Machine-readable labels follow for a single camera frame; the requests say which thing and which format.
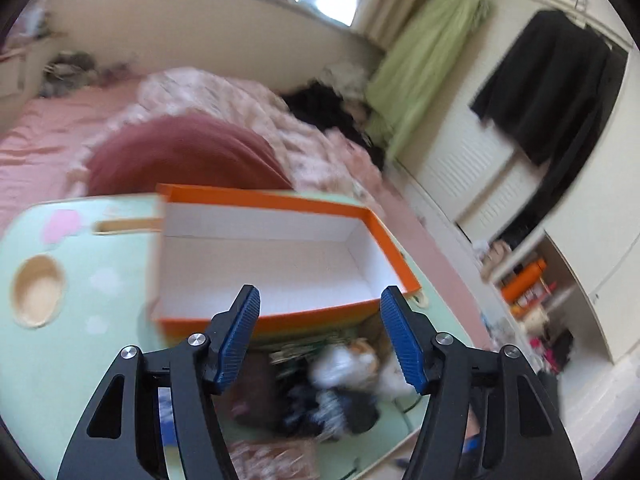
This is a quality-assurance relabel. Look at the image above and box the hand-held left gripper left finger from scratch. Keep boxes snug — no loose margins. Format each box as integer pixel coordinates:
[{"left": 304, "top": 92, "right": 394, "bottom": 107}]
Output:
[{"left": 55, "top": 284, "right": 262, "bottom": 480}]

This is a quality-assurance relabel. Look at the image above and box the orange bottle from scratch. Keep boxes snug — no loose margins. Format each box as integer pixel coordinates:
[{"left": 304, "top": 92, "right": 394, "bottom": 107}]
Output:
[{"left": 500, "top": 259, "right": 548, "bottom": 306}]

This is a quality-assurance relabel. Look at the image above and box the beige curtain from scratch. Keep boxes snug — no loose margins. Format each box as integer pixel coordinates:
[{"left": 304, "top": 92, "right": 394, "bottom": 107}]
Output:
[{"left": 350, "top": 0, "right": 446, "bottom": 46}]

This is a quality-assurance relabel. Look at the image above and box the black lace scrunchie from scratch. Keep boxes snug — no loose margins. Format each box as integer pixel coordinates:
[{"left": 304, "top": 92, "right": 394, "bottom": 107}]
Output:
[{"left": 280, "top": 385, "right": 381, "bottom": 443}]

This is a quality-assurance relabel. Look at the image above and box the white clothes pile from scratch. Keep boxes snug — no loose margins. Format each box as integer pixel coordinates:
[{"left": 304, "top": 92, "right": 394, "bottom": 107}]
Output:
[{"left": 325, "top": 62, "right": 371, "bottom": 98}]

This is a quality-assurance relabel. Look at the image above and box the brown pouch with red emblem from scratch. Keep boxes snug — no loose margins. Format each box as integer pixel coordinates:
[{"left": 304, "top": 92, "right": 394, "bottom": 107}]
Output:
[{"left": 215, "top": 352, "right": 286, "bottom": 431}]

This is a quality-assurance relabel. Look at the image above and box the white wardrobe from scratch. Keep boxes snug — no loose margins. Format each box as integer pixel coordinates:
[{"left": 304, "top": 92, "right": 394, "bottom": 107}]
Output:
[{"left": 400, "top": 0, "right": 640, "bottom": 366}]

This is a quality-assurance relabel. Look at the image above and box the green cartoon desktop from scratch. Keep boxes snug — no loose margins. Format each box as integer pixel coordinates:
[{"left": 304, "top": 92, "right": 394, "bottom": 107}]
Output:
[{"left": 0, "top": 192, "right": 481, "bottom": 480}]

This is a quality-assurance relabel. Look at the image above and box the tan and white plush toy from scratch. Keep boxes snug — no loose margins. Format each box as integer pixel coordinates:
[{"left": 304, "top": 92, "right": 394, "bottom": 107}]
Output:
[{"left": 307, "top": 337, "right": 406, "bottom": 403}]

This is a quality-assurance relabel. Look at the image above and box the orange cardboard box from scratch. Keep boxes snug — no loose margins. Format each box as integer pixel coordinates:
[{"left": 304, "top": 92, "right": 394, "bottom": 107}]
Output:
[{"left": 147, "top": 183, "right": 422, "bottom": 341}]

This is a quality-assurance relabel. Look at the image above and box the green hanging garment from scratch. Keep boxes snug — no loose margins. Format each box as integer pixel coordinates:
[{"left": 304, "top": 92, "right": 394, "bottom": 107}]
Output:
[{"left": 365, "top": 0, "right": 493, "bottom": 161}]

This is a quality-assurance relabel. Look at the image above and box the bed with pink sheet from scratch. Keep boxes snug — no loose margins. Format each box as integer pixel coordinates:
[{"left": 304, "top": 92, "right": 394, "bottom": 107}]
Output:
[{"left": 0, "top": 77, "right": 506, "bottom": 356}]

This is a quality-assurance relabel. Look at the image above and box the pile of mixed clothes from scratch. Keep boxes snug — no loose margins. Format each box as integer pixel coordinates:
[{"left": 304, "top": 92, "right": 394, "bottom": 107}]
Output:
[{"left": 40, "top": 50, "right": 136, "bottom": 98}]

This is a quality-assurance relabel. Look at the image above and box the pink floral blanket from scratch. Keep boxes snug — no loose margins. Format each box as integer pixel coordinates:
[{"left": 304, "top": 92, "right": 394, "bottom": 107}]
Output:
[{"left": 65, "top": 67, "right": 386, "bottom": 201}]

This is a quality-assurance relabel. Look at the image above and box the maroon pillow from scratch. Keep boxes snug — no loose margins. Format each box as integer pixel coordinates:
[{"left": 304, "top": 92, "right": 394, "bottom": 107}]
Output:
[{"left": 85, "top": 114, "right": 293, "bottom": 198}]

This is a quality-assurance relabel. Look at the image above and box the green toy car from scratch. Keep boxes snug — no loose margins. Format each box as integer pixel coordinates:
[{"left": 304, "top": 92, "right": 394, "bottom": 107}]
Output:
[{"left": 270, "top": 342, "right": 326, "bottom": 376}]

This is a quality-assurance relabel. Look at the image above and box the black hanging garment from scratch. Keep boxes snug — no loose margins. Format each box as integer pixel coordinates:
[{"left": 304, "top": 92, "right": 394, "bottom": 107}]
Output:
[{"left": 470, "top": 7, "right": 618, "bottom": 233}]

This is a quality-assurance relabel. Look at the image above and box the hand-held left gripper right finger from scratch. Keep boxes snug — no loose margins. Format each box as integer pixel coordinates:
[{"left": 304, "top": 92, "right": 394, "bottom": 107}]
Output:
[{"left": 380, "top": 285, "right": 583, "bottom": 480}]

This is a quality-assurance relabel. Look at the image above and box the black clothes pile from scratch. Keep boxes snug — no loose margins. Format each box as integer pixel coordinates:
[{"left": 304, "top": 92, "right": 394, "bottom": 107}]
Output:
[{"left": 280, "top": 80, "right": 386, "bottom": 171}]

